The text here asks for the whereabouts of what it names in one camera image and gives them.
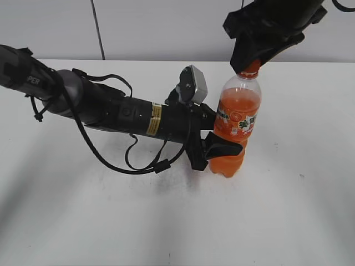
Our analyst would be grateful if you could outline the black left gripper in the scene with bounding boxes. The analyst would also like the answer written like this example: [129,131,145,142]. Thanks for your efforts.
[160,103,244,171]

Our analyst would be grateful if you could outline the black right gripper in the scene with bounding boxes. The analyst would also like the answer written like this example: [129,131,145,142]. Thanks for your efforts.
[223,0,327,73]

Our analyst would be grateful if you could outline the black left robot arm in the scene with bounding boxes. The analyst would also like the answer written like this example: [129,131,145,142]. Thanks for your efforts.
[1,45,244,171]

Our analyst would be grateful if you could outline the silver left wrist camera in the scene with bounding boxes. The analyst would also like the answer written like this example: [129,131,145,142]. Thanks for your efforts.
[177,65,208,105]

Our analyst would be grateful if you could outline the orange soda plastic bottle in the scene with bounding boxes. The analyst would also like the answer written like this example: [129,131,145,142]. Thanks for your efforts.
[209,72,262,178]

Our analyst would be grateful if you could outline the orange bottle cap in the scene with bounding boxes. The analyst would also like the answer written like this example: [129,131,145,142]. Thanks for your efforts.
[239,59,261,79]

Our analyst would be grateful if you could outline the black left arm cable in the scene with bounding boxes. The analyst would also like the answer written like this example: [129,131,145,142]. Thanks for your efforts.
[30,69,192,175]

